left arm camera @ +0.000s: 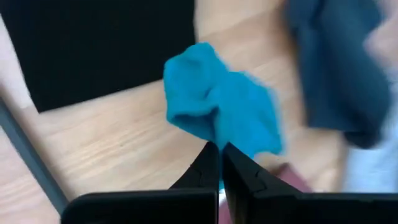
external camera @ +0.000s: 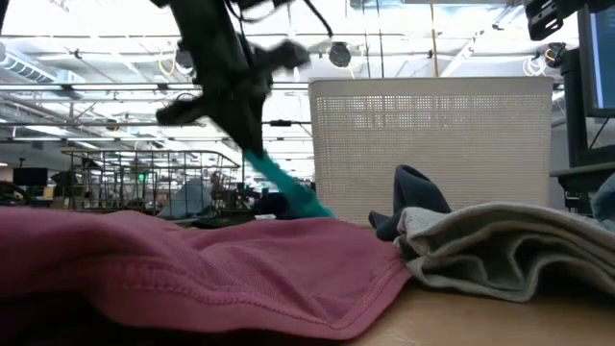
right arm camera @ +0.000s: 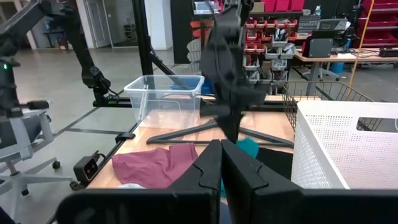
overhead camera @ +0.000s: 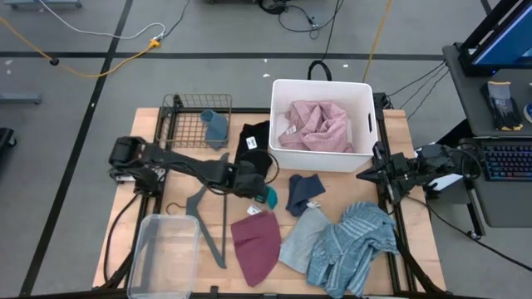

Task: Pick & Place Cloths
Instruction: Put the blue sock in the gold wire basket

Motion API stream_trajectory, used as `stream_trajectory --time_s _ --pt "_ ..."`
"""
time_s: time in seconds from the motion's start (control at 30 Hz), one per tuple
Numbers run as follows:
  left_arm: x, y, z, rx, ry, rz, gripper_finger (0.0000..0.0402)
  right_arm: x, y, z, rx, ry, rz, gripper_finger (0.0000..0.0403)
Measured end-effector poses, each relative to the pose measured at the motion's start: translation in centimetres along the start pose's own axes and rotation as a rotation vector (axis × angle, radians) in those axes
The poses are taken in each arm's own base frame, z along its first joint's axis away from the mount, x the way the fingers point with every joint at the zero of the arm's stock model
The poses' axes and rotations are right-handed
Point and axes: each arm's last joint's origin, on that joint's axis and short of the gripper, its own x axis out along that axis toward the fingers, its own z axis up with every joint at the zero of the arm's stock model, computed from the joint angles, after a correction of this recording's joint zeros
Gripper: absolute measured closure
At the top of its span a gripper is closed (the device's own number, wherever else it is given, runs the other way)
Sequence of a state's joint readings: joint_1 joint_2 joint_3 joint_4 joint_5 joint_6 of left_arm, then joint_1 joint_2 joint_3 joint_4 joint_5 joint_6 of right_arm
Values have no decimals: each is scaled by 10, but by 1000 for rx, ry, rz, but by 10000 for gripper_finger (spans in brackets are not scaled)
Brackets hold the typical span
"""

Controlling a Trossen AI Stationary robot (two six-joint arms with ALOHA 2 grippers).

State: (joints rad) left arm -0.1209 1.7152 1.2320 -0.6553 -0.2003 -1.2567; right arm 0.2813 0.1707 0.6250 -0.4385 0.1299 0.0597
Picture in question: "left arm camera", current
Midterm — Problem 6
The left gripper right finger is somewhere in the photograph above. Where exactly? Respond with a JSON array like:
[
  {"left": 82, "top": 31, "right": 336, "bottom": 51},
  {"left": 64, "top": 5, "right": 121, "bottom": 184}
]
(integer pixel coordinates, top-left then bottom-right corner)
[{"left": 222, "top": 142, "right": 302, "bottom": 224}]

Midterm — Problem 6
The black cloth with white label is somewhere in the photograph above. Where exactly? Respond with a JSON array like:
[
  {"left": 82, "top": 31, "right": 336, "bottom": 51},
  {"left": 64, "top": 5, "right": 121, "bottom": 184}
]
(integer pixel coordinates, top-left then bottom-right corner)
[{"left": 0, "top": 0, "right": 197, "bottom": 114}]

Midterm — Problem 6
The light grey cloth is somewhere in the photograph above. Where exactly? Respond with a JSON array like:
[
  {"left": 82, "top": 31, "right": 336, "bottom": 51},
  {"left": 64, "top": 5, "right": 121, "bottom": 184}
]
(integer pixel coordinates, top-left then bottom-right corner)
[{"left": 341, "top": 90, "right": 398, "bottom": 194}]

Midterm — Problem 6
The dark navy cloth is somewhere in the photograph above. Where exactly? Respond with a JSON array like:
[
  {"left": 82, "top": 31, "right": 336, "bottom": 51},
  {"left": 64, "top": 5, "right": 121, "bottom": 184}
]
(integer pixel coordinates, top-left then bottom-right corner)
[{"left": 283, "top": 0, "right": 393, "bottom": 150}]

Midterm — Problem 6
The grey clothes hanger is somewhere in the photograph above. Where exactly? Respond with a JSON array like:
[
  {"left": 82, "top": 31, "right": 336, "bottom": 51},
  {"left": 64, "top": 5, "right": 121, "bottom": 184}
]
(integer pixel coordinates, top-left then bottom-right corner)
[{"left": 0, "top": 95, "right": 70, "bottom": 215}]

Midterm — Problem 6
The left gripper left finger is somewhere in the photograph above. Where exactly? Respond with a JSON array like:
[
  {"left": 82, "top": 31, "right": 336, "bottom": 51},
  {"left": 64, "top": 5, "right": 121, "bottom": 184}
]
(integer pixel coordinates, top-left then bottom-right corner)
[{"left": 169, "top": 141, "right": 220, "bottom": 191}]

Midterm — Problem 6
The bright teal small cloth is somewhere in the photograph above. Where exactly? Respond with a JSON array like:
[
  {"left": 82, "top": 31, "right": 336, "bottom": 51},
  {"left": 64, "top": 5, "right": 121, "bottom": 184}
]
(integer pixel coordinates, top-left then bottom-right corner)
[{"left": 162, "top": 42, "right": 284, "bottom": 160}]

